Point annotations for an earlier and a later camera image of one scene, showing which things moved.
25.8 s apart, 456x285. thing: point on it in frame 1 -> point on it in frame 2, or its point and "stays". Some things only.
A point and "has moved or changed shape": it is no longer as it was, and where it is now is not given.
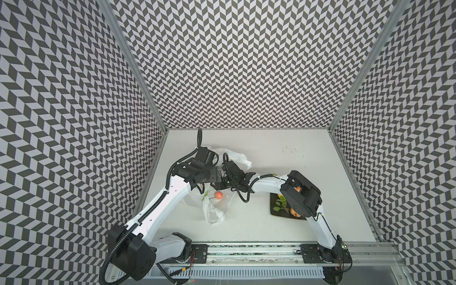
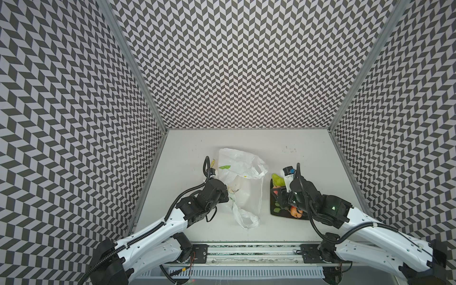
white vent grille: x=239 y=272 stays
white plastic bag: x=215 y=201 has moved or changed shape
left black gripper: x=215 y=174 -> x=224 y=197
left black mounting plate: x=200 y=253 stays
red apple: x=294 y=213 stays
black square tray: x=274 y=197 stays
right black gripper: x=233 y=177 -> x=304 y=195
